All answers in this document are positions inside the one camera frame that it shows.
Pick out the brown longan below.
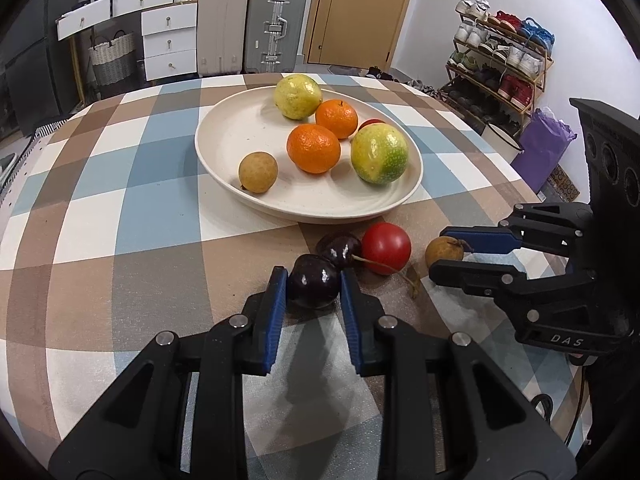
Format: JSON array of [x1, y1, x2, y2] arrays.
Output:
[[425, 236, 473, 271], [238, 152, 278, 194]]

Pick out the pale yellow citrus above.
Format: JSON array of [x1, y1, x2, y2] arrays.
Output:
[[273, 74, 323, 121]]

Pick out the silver suitcase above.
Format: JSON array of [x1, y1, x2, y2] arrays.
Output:
[[243, 0, 307, 75]]

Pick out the green speckled yellow citrus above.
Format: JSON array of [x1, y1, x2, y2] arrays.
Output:
[[350, 123, 410, 185]]

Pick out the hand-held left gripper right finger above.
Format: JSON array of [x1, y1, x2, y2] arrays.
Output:
[[340, 268, 578, 480]]

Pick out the white bucket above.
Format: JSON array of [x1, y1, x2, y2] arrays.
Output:
[[482, 121, 525, 163]]

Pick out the black refrigerator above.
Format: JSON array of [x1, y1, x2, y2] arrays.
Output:
[[0, 0, 81, 136]]

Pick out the purple bag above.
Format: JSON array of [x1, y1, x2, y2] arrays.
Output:
[[510, 107, 578, 193]]

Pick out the wooden shoe rack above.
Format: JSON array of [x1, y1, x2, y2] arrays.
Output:
[[439, 0, 555, 133]]

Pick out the dotted rug with striped border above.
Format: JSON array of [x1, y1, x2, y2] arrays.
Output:
[[0, 115, 71, 196]]

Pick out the patterned doormat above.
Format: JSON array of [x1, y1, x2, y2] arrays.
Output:
[[540, 165, 582, 201]]

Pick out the rows of shoes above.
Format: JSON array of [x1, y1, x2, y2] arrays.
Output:
[[442, 0, 555, 128]]

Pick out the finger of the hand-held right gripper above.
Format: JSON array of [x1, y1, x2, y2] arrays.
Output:
[[429, 259, 598, 334], [439, 202, 596, 266]]

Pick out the pile of floor shoes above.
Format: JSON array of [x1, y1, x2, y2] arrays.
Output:
[[362, 65, 441, 96]]

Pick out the beige suitcase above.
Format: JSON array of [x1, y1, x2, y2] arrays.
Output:
[[196, 0, 251, 78]]

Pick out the cream round plate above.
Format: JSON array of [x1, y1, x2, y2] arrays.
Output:
[[194, 85, 424, 225]]

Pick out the white drawer chest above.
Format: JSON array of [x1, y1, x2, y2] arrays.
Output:
[[141, 2, 198, 82]]

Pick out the wooden door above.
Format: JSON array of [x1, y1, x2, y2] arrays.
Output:
[[301, 0, 421, 67]]

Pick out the woven laundry basket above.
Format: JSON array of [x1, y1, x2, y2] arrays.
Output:
[[88, 30, 138, 87]]

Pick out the checkered tablecloth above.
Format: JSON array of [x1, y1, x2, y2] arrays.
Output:
[[0, 74, 591, 480]]

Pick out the black cable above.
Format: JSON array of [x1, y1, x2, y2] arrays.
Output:
[[530, 350, 593, 456]]

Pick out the orange mandarin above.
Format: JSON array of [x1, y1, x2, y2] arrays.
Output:
[[315, 100, 359, 140], [286, 124, 342, 175]]

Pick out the dark cherry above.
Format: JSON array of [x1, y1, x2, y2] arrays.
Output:
[[316, 232, 421, 300], [290, 254, 342, 310]]

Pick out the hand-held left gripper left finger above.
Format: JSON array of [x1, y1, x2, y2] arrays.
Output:
[[48, 266, 290, 480]]

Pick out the white desk with drawers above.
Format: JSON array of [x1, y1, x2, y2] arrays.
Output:
[[56, 0, 197, 41]]

